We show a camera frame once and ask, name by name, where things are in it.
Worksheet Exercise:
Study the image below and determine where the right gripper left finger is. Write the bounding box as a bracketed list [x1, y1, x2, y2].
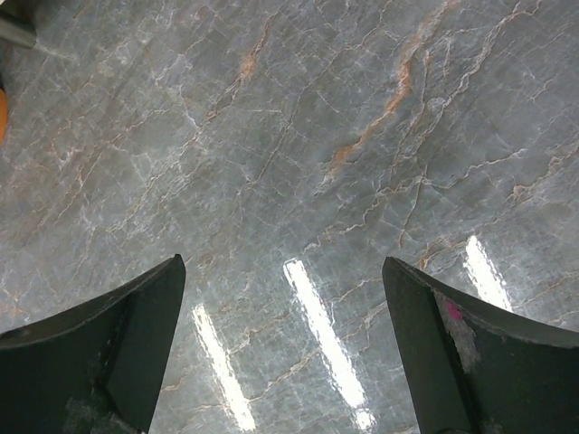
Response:
[1, 255, 186, 433]

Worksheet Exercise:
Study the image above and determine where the white two-tier shelf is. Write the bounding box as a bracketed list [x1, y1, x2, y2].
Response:
[0, 10, 37, 49]

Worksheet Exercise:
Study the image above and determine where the orange plastic basket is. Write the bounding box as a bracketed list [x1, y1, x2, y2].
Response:
[0, 88, 9, 142]

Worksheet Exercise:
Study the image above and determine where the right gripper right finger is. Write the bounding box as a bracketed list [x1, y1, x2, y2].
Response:
[383, 257, 578, 433]

